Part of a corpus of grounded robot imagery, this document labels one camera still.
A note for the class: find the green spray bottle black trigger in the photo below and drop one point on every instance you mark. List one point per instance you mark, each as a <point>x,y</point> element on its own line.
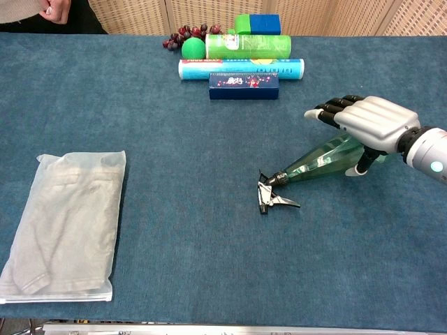
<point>314,161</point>

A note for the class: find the frosted bag with grey clothes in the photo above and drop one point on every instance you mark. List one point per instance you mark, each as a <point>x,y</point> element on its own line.
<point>66,227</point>

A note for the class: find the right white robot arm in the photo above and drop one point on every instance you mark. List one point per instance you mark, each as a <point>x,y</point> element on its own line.
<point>429,150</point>

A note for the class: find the blue felt table cloth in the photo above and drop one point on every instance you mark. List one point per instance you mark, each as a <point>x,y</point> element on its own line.
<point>209,261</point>

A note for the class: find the person bare hand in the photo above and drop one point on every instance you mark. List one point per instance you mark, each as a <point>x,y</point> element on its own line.
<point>57,12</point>

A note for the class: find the dark red grape bunch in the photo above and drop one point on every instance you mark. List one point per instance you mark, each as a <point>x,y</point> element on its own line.
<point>174,40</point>

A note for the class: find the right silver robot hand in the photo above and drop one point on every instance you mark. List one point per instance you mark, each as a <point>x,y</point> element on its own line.
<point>373,120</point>

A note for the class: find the blue food wrap roll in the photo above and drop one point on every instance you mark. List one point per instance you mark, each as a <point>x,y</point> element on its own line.
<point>195,70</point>

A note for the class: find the dark blue printed box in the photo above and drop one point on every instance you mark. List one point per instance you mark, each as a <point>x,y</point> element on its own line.
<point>244,89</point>

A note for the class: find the green cylindrical can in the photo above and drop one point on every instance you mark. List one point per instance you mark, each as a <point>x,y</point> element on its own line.
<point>251,46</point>

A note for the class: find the woven wicker screen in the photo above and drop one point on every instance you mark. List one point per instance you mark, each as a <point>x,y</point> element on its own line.
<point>349,14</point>

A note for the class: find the green ball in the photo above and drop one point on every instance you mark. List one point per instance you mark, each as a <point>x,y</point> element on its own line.
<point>193,48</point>

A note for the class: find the aluminium rail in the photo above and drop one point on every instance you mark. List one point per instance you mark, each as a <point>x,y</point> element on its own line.
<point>244,329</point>

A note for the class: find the green and blue block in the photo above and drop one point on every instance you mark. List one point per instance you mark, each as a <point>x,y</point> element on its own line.
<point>262,24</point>

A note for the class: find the person torso cream sweater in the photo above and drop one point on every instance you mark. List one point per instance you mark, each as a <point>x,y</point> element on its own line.
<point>84,21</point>

